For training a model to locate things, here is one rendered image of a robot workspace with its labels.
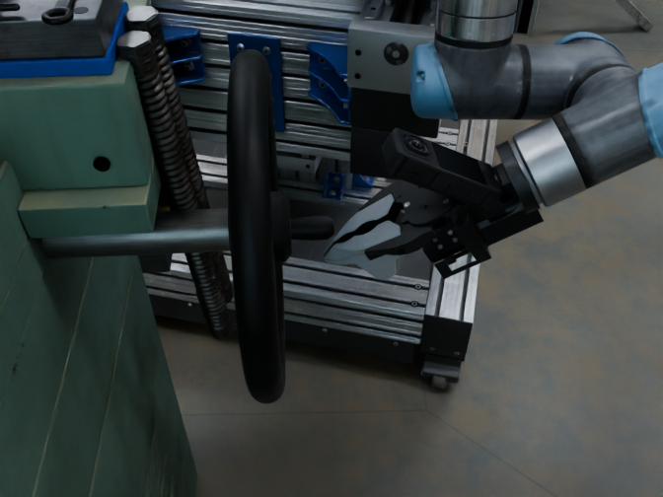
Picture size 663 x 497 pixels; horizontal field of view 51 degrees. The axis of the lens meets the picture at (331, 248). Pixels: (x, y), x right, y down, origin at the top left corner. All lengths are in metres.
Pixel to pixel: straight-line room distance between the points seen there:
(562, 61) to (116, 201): 0.44
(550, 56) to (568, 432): 0.91
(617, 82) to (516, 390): 0.93
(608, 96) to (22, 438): 0.55
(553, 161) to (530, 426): 0.89
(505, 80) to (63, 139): 0.41
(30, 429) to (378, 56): 0.65
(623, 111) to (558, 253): 1.18
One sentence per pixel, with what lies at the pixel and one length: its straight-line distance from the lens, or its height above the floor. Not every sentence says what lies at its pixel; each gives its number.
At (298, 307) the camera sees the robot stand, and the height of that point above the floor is 0.19.
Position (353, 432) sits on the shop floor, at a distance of 1.40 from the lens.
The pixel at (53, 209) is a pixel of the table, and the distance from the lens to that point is 0.55.
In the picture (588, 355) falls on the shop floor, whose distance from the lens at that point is 1.61.
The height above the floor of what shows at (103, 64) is 0.97.
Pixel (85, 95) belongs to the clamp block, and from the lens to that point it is 0.51.
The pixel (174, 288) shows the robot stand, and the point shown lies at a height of 0.17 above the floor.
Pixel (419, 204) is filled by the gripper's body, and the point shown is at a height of 0.78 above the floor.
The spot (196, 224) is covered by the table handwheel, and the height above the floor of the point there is 0.83.
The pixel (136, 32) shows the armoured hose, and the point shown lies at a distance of 0.53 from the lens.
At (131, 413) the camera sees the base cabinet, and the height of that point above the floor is 0.50.
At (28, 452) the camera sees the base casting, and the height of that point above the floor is 0.74.
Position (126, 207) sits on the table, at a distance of 0.54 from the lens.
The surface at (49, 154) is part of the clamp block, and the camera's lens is 0.54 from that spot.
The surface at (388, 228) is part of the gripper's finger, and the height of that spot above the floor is 0.75.
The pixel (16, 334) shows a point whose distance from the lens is 0.55.
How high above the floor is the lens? 1.20
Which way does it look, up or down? 44 degrees down
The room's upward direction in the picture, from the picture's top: straight up
